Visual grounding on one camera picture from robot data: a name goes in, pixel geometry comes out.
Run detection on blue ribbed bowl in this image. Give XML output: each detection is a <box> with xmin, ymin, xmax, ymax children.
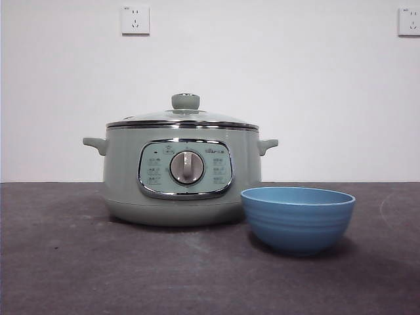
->
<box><xmin>240</xmin><ymin>186</ymin><xmax>356</xmax><ymax>257</ymax></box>

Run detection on glass lid with green knob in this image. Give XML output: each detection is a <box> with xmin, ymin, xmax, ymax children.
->
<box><xmin>105</xmin><ymin>93</ymin><xmax>259</xmax><ymax>129</ymax></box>

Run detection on white wall socket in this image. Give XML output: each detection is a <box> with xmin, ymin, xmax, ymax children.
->
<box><xmin>121</xmin><ymin>5</ymin><xmax>150</xmax><ymax>36</ymax></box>
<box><xmin>398</xmin><ymin>7</ymin><xmax>420</xmax><ymax>37</ymax></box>

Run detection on pale green electric steamer pot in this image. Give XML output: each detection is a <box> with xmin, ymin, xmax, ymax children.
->
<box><xmin>82</xmin><ymin>123</ymin><xmax>280</xmax><ymax>228</ymax></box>

